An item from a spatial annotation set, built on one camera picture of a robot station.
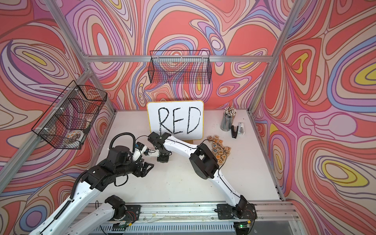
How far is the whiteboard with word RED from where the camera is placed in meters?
0.87

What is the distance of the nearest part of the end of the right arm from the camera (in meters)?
0.70

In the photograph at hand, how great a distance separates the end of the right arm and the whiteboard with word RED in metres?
0.14
